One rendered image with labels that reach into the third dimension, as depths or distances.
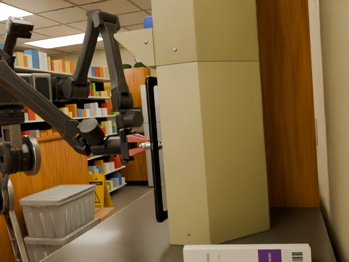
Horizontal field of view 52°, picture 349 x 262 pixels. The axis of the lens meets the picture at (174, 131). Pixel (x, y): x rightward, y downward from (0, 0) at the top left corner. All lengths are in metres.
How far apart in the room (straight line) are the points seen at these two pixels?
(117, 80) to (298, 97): 0.71
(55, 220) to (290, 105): 2.34
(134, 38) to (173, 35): 0.11
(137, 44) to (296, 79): 0.55
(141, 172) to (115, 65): 5.09
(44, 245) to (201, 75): 2.58
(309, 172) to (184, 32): 0.64
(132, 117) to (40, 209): 1.95
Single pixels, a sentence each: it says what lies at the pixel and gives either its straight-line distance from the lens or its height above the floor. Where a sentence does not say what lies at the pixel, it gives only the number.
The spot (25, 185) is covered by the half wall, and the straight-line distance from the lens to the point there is 3.48.
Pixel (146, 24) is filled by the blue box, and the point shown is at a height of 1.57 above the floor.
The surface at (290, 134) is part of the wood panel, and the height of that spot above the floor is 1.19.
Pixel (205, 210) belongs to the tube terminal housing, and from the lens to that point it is 0.93.
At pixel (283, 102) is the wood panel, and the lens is 1.24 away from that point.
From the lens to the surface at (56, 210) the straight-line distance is 3.11.
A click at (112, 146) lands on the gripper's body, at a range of 1.09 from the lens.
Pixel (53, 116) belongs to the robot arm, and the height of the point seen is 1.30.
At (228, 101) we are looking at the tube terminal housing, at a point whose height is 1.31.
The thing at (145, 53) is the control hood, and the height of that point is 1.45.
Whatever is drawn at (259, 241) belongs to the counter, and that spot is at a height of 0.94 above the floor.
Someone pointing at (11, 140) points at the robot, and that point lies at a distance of 1.79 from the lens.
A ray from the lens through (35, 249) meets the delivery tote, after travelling 3.35.
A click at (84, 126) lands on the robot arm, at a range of 1.08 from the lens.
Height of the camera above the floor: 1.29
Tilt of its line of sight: 3 degrees down
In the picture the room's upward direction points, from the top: 4 degrees counter-clockwise
